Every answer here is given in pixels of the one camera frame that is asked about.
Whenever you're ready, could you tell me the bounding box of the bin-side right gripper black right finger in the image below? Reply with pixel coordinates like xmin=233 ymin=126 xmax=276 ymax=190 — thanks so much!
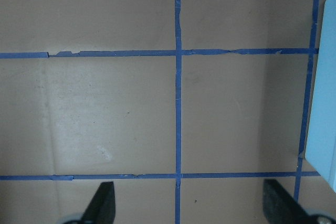
xmin=262 ymin=179 xmax=319 ymax=224

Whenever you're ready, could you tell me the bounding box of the bin-side right gripper black left finger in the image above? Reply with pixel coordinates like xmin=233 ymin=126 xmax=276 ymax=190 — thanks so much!
xmin=79 ymin=182 xmax=116 ymax=224

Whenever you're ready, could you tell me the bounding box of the light blue plastic bin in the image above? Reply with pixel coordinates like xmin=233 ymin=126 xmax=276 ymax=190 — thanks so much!
xmin=305 ymin=0 xmax=335 ymax=190

